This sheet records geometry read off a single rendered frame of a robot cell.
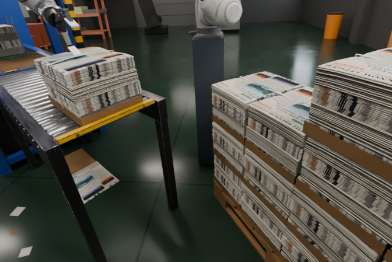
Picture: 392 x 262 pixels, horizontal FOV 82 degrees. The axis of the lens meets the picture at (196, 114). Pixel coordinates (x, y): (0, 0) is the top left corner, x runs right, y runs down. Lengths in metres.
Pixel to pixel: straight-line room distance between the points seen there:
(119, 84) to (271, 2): 10.18
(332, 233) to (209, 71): 1.07
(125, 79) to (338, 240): 0.96
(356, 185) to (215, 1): 0.97
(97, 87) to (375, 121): 0.89
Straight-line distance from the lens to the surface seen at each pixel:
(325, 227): 0.94
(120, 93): 1.01
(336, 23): 7.14
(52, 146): 0.95
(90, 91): 0.95
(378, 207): 0.79
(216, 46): 1.46
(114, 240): 1.58
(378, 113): 0.67
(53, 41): 2.90
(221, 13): 1.24
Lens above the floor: 1.25
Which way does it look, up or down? 29 degrees down
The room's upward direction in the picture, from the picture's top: 3 degrees counter-clockwise
